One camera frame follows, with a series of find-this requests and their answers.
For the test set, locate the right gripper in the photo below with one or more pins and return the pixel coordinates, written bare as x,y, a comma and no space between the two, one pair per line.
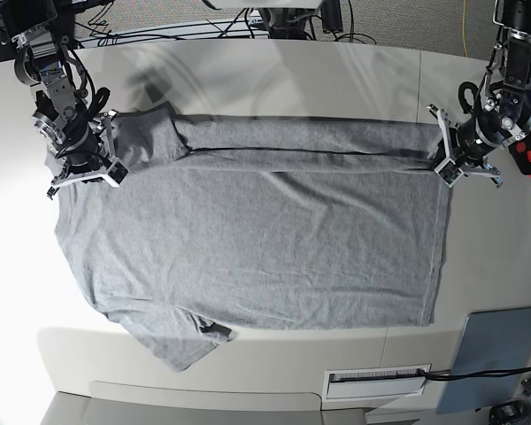
75,149

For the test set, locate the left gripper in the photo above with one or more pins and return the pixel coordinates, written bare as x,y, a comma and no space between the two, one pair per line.
468,148

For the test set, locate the grey T-shirt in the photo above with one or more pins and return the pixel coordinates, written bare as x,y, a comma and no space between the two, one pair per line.
266,224

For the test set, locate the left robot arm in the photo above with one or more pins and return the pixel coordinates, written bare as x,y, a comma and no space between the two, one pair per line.
506,120

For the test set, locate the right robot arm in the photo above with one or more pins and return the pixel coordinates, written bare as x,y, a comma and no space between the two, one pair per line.
48,75

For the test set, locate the blue grey tablet board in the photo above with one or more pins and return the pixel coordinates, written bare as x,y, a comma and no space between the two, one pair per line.
496,339

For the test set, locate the black central stand base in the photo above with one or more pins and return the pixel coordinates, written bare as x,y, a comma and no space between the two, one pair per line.
295,23

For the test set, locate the white table cable grommet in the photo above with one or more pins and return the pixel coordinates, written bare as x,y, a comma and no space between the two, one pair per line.
369,384

